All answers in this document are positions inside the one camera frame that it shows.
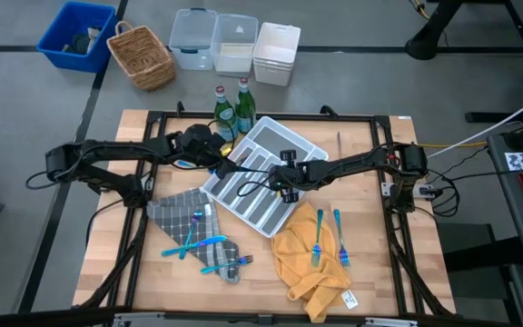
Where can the iridescent blue fork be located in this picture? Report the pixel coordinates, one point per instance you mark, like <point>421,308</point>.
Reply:
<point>317,240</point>
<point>225,264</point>
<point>341,240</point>

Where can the green glass water bottle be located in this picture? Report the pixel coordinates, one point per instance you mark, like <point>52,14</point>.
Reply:
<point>226,115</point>
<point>245,109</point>

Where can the white item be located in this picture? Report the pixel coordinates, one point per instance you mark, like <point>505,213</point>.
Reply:
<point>93,36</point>

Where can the black desk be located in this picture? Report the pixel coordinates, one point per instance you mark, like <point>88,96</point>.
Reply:
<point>506,213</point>

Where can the white power adapter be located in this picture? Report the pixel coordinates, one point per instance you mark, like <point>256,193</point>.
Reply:
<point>422,191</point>

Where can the white cloth tag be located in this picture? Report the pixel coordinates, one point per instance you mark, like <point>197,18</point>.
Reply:
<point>349,300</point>

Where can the black item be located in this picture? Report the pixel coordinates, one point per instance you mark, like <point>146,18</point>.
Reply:
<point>77,44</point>

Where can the iridescent blue spoon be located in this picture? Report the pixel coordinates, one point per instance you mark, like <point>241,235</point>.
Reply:
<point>191,231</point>

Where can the woven wicker basket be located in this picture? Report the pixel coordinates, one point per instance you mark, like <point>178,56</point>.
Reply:
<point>141,56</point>

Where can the clear bin with blue latch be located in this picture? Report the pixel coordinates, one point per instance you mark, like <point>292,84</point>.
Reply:
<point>193,38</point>

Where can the grey checked cloth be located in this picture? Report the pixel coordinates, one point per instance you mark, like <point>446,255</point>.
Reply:
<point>175,213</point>

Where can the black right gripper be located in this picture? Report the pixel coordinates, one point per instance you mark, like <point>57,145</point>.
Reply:
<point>291,177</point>

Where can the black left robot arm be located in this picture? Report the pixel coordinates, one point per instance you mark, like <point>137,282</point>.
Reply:
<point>107,147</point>

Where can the black stand base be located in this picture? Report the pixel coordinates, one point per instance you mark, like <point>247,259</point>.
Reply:
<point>425,43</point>

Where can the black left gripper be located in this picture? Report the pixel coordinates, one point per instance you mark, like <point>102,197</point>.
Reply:
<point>200,141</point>

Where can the yellow cloth towel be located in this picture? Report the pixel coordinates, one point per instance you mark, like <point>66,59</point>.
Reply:
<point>298,268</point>

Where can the white plastic cutlery tray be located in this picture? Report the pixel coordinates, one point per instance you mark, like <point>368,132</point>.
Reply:
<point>284,136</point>

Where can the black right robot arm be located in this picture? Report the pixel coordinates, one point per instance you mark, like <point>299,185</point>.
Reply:
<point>357,163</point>

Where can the blue plastic bin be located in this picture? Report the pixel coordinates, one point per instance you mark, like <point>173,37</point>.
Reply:
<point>75,22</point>

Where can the iridescent blue knife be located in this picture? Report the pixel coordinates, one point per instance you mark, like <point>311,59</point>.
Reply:
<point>193,245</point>

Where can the iridescent blue cutlery piece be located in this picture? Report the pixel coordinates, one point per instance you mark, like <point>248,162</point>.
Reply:
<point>185,163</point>

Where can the white plastic bin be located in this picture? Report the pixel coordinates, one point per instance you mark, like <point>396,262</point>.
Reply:
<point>276,54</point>

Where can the clear plastic bin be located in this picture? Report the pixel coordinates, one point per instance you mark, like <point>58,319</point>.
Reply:
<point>234,45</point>

